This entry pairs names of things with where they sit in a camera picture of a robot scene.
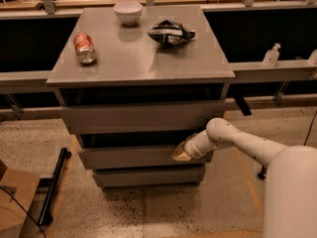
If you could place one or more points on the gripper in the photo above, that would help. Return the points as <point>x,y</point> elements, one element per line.
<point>190,148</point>

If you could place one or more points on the grey drawer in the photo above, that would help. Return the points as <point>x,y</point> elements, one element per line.
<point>128,157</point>
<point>177,175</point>
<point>140,117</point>

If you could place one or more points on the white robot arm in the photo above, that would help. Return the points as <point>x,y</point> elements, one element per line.
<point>290,186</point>

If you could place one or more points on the grey top drawer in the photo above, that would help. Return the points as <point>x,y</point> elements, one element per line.
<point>140,117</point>

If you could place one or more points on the grey drawer cabinet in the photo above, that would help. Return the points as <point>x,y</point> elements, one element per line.
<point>122,51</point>

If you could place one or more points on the grey bottom drawer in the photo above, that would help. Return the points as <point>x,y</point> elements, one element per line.
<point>177,175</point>

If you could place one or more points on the black floor stand right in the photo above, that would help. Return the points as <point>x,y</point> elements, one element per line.
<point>262,173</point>

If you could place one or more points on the black floor stand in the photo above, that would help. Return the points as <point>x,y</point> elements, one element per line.
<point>262,173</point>
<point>50,184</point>

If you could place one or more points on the clear sanitizer bottle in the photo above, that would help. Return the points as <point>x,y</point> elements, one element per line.
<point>272,55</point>

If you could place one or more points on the black crumpled chip bag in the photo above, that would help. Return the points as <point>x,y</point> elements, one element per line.
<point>170,33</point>

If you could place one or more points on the white ceramic bowl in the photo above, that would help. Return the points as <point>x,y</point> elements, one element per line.
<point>128,12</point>

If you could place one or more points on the red soda can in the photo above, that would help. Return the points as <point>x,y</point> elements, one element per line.
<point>84,48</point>

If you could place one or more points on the black floor stand left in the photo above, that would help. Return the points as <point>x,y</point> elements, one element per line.
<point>50,184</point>

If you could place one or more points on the brown cardboard box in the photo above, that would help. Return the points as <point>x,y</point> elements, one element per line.
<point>17,191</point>

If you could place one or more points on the grey metal rail shelf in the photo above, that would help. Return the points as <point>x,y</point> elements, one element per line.
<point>238,72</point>

